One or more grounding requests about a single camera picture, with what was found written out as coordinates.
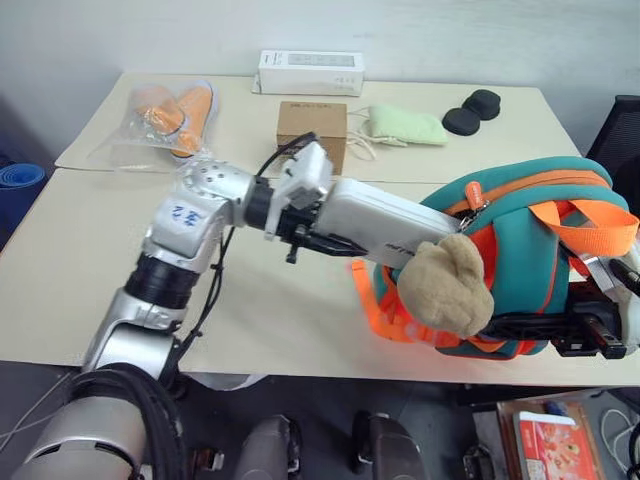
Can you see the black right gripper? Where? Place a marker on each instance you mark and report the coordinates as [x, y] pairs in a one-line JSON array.
[[592, 330]]

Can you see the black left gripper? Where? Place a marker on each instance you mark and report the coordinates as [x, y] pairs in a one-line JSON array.
[[299, 231]]

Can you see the orange and teal backpack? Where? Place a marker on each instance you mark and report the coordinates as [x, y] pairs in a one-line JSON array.
[[515, 250]]

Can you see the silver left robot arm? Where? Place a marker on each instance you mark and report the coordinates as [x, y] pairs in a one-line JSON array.
[[190, 215]]

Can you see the brown cardboard box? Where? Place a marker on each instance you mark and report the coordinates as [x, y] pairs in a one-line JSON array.
[[312, 127]]

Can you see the red printed box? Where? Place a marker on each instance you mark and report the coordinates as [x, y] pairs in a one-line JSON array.
[[555, 445]]

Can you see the tan plush toy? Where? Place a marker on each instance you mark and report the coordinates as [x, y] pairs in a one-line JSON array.
[[445, 290]]

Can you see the long white printed carton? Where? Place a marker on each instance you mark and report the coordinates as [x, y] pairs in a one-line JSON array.
[[310, 72]]

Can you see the black round foam pad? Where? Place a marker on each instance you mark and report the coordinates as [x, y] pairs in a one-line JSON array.
[[482, 103], [461, 121]]

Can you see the dark rounded grey shape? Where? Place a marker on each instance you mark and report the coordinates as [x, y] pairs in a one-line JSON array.
[[270, 450], [387, 447]]

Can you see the orange white shoe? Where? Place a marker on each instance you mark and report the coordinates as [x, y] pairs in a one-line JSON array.
[[160, 112], [197, 112]]

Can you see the black mesh office chair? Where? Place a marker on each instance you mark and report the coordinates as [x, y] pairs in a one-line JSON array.
[[617, 140]]

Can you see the clear plastic bag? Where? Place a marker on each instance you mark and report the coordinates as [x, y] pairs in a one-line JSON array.
[[125, 135]]

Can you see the blue rolled mat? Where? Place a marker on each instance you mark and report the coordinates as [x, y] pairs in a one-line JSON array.
[[20, 176]]

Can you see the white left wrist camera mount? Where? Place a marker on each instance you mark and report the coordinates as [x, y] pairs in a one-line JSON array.
[[310, 170]]

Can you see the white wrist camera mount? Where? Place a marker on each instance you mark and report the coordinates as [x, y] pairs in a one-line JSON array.
[[631, 320], [310, 170]]

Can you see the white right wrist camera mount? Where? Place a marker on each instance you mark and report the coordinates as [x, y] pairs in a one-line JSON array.
[[631, 320]]

